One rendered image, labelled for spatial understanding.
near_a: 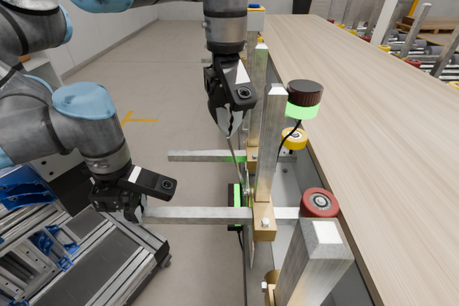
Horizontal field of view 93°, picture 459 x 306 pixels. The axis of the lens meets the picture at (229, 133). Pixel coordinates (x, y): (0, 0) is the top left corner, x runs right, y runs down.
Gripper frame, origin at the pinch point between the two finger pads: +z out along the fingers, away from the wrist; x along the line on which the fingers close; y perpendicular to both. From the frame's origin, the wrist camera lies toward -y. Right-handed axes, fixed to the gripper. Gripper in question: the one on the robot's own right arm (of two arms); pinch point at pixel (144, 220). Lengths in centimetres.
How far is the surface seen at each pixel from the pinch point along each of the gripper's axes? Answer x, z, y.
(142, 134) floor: -145, 83, 66
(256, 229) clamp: 4.9, -5.0, -27.0
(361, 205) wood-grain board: 1, -8, -51
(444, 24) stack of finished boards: -574, 52, -559
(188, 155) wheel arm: -23.5, -0.3, -7.2
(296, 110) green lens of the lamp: -1.2, -31.3, -32.0
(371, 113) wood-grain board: -39, -9, -73
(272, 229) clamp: 5.0, -5.0, -30.6
